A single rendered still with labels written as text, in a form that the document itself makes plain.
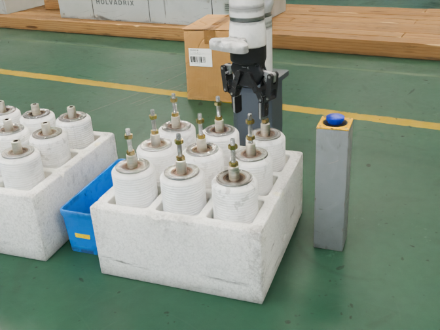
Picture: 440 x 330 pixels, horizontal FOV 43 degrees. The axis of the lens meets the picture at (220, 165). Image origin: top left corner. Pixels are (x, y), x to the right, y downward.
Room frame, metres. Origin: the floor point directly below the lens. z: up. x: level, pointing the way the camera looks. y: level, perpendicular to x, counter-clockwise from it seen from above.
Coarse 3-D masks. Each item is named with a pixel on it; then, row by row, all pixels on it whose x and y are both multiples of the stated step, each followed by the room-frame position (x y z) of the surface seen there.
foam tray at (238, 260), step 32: (288, 160) 1.22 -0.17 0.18; (160, 192) 1.13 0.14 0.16; (288, 192) 1.12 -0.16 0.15; (96, 224) 1.05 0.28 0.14; (128, 224) 1.02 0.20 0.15; (160, 224) 0.99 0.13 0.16; (192, 224) 0.96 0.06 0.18; (224, 224) 0.95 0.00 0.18; (256, 224) 0.94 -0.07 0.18; (288, 224) 1.12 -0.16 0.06; (128, 256) 1.02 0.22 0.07; (160, 256) 0.99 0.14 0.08; (192, 256) 0.96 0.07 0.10; (224, 256) 0.94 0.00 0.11; (256, 256) 0.91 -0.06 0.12; (192, 288) 0.97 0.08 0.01; (224, 288) 0.94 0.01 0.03; (256, 288) 0.91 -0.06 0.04
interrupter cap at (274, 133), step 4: (260, 128) 1.26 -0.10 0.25; (272, 128) 1.26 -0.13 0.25; (256, 132) 1.24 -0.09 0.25; (260, 132) 1.24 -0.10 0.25; (272, 132) 1.24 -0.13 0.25; (276, 132) 1.23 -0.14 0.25; (280, 132) 1.23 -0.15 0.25; (256, 136) 1.21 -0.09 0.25; (260, 136) 1.22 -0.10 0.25; (268, 136) 1.22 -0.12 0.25; (272, 136) 1.21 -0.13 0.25; (276, 136) 1.21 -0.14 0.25; (260, 140) 1.19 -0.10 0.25; (264, 140) 1.19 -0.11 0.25; (268, 140) 1.19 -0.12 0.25
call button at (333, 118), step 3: (330, 114) 1.14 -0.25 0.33; (333, 114) 1.13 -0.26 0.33; (336, 114) 1.13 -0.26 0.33; (339, 114) 1.13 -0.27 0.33; (327, 117) 1.12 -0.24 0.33; (330, 117) 1.12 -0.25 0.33; (333, 117) 1.12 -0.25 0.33; (336, 117) 1.11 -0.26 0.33; (339, 117) 1.11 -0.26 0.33; (342, 117) 1.11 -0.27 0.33; (327, 120) 1.12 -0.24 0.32; (330, 120) 1.11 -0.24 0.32; (333, 120) 1.11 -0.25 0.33; (336, 120) 1.11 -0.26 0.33; (339, 120) 1.11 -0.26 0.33; (342, 120) 1.11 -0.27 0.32; (330, 123) 1.12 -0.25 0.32; (333, 123) 1.11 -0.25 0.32; (336, 123) 1.11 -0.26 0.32; (339, 123) 1.11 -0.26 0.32
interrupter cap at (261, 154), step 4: (240, 148) 1.15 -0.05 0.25; (244, 148) 1.15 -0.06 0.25; (256, 148) 1.15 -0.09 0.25; (260, 148) 1.14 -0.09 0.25; (236, 152) 1.13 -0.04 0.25; (240, 152) 1.13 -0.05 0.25; (244, 152) 1.13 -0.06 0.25; (256, 152) 1.13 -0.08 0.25; (260, 152) 1.13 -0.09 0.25; (264, 152) 1.12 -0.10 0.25; (236, 156) 1.10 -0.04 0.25; (240, 156) 1.11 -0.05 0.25; (244, 156) 1.11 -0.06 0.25; (248, 156) 1.11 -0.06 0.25; (252, 156) 1.11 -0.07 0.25; (256, 156) 1.11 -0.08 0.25; (260, 156) 1.10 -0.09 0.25; (264, 156) 1.10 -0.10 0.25; (240, 160) 1.09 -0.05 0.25; (244, 160) 1.09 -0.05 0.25; (248, 160) 1.08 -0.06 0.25; (252, 160) 1.08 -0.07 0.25; (256, 160) 1.08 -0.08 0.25; (260, 160) 1.09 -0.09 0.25
